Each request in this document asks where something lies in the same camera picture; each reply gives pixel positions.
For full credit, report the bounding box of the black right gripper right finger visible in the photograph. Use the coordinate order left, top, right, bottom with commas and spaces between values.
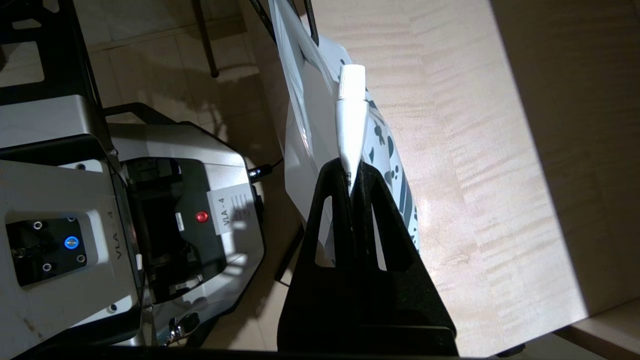
352, 162, 457, 331

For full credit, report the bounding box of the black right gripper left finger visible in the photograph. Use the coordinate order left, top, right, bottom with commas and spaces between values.
277, 159, 357, 329

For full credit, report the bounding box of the white floral plastic bag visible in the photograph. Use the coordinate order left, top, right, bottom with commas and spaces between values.
267, 0, 420, 268

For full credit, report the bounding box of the small white toothpaste tube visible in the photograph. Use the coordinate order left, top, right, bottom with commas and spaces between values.
334, 64, 370, 193

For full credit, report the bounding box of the black base plug cable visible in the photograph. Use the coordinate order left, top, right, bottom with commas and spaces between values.
248, 159, 285, 180

